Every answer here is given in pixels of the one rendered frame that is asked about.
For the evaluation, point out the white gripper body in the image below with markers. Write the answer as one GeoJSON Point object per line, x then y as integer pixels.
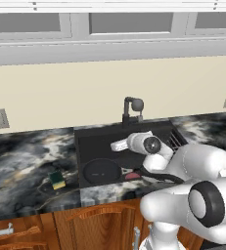
{"type": "Point", "coordinates": [119, 145]}

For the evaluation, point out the green and yellow sponge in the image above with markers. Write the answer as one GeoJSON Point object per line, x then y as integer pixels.
{"type": "Point", "coordinates": [57, 180]}

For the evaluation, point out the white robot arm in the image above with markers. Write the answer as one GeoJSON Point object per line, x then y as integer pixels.
{"type": "Point", "coordinates": [196, 166]}

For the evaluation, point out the wooden drawer front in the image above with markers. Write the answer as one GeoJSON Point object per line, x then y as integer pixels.
{"type": "Point", "coordinates": [26, 234]}

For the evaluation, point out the small red object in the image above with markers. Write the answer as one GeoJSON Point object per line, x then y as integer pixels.
{"type": "Point", "coordinates": [132, 176]}

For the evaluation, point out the black sink tap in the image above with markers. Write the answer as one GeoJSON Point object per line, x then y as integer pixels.
{"type": "Point", "coordinates": [128, 110]}

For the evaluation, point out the wooden cupboard door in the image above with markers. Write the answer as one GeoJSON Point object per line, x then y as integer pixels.
{"type": "Point", "coordinates": [98, 231]}

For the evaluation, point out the black round pan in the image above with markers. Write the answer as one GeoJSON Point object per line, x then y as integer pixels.
{"type": "Point", "coordinates": [101, 171]}

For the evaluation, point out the black kitchen sink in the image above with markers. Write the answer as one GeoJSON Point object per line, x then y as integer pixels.
{"type": "Point", "coordinates": [95, 143]}

